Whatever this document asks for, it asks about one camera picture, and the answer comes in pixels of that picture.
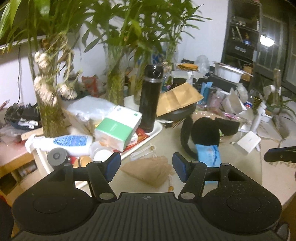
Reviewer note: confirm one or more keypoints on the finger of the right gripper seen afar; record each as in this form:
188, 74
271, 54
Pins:
286, 154

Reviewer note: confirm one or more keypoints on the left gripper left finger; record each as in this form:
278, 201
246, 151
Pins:
100, 174

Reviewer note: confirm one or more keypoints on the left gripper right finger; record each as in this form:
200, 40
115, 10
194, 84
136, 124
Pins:
192, 174

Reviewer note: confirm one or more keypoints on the blue plastic wipes pack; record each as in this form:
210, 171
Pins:
209, 155

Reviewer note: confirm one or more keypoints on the brown drawstring pouch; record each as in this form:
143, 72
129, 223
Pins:
153, 171

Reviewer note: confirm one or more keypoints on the white round jar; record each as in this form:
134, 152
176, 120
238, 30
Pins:
101, 155

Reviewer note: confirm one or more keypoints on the white serving tray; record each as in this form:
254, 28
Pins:
45, 168

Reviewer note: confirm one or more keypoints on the white blue lotion bottle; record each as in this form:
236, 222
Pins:
75, 145

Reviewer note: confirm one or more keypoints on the white power bank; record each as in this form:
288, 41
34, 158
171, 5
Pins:
248, 142

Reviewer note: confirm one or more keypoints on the grey round speaker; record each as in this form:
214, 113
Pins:
57, 157

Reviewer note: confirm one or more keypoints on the green white carton box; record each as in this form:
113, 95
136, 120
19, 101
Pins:
118, 127

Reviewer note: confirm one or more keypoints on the black foam sponge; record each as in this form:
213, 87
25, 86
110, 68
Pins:
227, 127

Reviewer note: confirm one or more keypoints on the black zip case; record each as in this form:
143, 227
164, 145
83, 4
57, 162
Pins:
178, 114

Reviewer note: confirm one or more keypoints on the glass plate dish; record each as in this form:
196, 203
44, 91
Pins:
209, 113

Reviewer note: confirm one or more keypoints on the pepsi bottle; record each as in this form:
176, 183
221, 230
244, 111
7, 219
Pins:
248, 104

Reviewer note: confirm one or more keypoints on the white gimbal stabilizer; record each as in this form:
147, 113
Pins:
268, 91

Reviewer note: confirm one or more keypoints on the brown paper envelope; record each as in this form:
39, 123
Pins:
177, 98

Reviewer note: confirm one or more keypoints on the black thermos bottle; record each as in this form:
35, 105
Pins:
151, 88

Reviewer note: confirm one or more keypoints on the black electronics box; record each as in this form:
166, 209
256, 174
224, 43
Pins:
223, 84

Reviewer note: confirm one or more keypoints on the white foil food tray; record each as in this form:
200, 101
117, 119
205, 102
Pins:
229, 73

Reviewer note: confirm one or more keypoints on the bamboo plant glass vase middle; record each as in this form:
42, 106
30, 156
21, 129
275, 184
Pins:
124, 27

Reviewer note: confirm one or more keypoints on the bamboo plant glass vase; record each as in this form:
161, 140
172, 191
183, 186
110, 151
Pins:
124, 27
46, 26

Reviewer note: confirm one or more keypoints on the bamboo plant glass vase left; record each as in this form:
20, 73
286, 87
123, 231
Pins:
46, 26

